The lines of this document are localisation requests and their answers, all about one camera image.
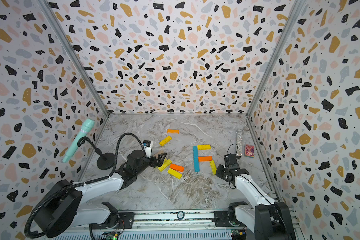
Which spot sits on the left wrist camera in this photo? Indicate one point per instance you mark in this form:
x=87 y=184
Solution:
x=147 y=145

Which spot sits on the yellow-green block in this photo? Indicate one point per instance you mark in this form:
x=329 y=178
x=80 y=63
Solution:
x=213 y=167

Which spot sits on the round knob on rail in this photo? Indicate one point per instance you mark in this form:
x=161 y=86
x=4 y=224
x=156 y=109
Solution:
x=180 y=215

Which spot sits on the yellow block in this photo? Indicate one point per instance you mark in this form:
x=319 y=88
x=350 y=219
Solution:
x=165 y=141
x=165 y=164

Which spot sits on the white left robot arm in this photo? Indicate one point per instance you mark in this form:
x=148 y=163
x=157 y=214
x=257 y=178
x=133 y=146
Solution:
x=62 y=208

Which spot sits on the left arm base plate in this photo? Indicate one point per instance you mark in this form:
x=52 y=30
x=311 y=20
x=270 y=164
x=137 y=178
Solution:
x=120 y=220

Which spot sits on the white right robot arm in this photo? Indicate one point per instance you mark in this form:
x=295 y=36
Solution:
x=264 y=216

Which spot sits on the aluminium corner post right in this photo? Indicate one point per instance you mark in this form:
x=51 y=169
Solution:
x=293 y=16

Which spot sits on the orange block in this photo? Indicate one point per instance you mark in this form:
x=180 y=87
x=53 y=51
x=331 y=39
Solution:
x=205 y=159
x=177 y=168
x=172 y=131

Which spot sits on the yellow block lowest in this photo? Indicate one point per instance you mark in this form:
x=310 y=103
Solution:
x=175 y=173

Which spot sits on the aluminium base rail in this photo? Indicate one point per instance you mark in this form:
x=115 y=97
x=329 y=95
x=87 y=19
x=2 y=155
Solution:
x=161 y=225

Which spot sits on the mint green microphone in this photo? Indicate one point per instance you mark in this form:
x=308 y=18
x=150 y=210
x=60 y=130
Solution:
x=86 y=127

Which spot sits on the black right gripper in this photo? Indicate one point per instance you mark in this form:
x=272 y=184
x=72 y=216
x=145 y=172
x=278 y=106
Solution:
x=219 y=173

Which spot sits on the purple card box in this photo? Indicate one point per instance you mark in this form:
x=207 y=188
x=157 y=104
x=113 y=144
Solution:
x=249 y=151

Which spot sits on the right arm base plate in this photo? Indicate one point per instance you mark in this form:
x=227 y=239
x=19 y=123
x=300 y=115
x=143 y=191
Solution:
x=224 y=219

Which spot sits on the aluminium corner post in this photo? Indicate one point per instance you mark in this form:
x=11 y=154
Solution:
x=53 y=21
x=293 y=16

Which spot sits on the silver glitter microphone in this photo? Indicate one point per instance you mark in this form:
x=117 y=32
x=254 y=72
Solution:
x=239 y=143

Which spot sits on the aluminium corner post left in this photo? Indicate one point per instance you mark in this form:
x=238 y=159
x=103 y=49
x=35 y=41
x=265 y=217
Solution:
x=53 y=21

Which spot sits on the black gooseneck mic stand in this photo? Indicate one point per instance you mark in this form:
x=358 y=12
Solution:
x=105 y=161

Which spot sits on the yellow block scuffed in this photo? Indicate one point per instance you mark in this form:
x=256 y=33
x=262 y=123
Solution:
x=204 y=147

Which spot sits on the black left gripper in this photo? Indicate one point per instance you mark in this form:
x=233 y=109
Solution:
x=161 y=160

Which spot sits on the teal block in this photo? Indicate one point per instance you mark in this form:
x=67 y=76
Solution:
x=195 y=153
x=196 y=165

